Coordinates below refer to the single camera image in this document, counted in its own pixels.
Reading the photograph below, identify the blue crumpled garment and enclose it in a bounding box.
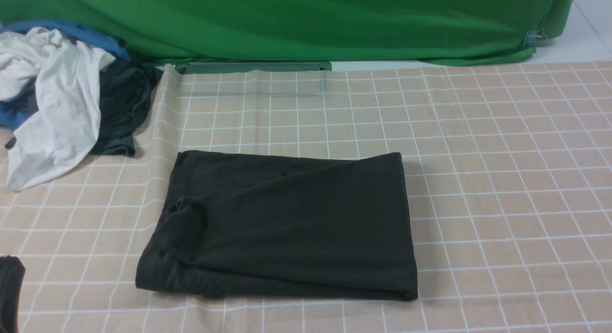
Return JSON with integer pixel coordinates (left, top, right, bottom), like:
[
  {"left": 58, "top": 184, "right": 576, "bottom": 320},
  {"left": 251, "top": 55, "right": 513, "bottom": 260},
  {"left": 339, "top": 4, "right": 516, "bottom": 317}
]
[{"left": 0, "top": 19, "right": 131, "bottom": 131}]

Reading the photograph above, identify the beige checkered tablecloth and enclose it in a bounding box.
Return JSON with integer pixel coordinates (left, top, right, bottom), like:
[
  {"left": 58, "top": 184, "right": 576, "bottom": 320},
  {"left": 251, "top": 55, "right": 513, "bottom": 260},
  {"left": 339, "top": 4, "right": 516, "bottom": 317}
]
[{"left": 0, "top": 62, "right": 612, "bottom": 333}]

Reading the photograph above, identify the dark teal crumpled garment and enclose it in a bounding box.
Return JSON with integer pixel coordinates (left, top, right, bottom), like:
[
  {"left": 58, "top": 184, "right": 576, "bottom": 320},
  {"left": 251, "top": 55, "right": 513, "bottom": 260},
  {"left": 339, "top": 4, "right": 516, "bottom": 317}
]
[{"left": 6, "top": 56, "right": 165, "bottom": 157}]

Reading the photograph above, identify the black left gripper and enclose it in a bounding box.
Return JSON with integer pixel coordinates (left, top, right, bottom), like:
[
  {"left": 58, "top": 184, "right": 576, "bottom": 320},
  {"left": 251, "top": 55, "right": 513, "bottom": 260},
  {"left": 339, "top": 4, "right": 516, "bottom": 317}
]
[{"left": 0, "top": 256, "right": 25, "bottom": 333}]

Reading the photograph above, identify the metal binder clip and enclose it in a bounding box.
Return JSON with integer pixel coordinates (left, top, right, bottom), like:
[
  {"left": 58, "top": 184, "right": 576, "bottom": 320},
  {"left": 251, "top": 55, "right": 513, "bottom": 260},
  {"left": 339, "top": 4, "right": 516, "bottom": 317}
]
[{"left": 523, "top": 29, "right": 548, "bottom": 48}]

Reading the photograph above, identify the green metal base bar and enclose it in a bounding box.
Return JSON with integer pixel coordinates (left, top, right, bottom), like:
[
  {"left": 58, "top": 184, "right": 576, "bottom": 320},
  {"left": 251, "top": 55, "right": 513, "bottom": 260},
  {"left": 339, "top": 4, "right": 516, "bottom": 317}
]
[{"left": 175, "top": 61, "right": 332, "bottom": 75}]

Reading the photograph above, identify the white crumpled garment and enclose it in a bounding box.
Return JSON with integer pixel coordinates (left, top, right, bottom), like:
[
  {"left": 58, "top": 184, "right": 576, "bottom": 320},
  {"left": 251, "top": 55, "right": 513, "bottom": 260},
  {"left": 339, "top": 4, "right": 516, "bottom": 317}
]
[{"left": 1, "top": 27, "right": 115, "bottom": 192}]

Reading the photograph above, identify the dark gray long-sleeved shirt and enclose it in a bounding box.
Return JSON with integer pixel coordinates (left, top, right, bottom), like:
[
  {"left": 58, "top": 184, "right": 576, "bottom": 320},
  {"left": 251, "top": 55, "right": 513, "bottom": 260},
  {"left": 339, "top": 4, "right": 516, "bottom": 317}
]
[{"left": 135, "top": 150, "right": 419, "bottom": 301}]

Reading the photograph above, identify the green backdrop cloth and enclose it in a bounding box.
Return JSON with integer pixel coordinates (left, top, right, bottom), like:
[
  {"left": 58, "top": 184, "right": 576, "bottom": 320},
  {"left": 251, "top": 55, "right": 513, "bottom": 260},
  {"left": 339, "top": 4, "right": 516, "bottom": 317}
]
[{"left": 1, "top": 0, "right": 573, "bottom": 66}]

